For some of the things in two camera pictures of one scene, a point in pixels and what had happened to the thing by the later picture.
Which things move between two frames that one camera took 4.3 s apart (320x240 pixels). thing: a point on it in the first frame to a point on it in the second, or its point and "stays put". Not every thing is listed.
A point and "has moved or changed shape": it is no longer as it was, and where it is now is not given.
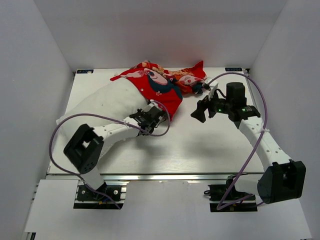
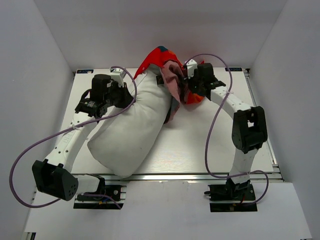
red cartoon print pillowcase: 166,85 to 172,69
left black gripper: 140,112 to 127,97
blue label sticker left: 84,71 stays put
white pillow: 118,98 has moved or changed shape
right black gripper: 202,105 to 189,81
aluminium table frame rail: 154,177 stays put
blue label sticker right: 233,69 stays put
